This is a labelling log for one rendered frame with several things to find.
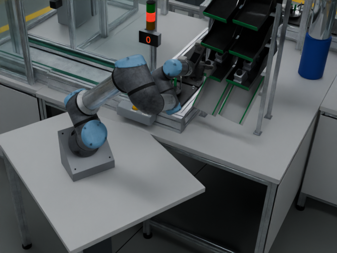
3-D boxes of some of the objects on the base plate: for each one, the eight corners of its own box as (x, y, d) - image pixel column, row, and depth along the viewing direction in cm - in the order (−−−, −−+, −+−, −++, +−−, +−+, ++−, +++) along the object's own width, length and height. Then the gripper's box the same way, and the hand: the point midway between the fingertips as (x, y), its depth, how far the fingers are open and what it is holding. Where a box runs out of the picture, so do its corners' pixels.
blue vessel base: (319, 82, 322) (328, 43, 305) (294, 76, 327) (302, 37, 311) (325, 71, 333) (334, 33, 317) (301, 65, 338) (310, 27, 322)
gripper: (173, 74, 246) (196, 74, 264) (194, 82, 240) (215, 82, 258) (179, 56, 244) (201, 57, 261) (199, 65, 238) (220, 66, 256)
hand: (208, 64), depth 258 cm, fingers closed on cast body, 4 cm apart
